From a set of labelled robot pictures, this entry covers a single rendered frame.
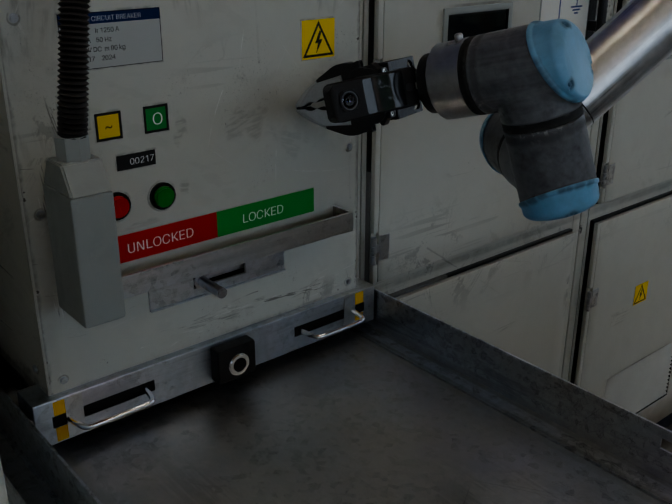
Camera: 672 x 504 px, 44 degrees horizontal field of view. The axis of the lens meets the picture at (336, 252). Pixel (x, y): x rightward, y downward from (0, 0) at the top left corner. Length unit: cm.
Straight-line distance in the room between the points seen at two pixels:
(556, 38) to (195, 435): 64
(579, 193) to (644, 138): 113
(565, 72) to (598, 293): 126
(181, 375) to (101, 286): 26
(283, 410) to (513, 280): 81
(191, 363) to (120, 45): 42
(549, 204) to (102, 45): 52
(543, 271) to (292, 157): 89
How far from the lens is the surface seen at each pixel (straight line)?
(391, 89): 99
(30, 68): 94
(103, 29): 97
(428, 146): 150
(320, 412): 113
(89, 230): 88
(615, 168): 201
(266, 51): 108
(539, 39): 92
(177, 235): 106
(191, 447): 108
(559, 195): 96
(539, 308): 193
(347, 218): 117
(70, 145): 87
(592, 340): 217
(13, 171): 96
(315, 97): 109
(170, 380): 112
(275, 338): 120
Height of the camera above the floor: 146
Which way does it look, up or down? 22 degrees down
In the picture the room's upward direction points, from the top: straight up
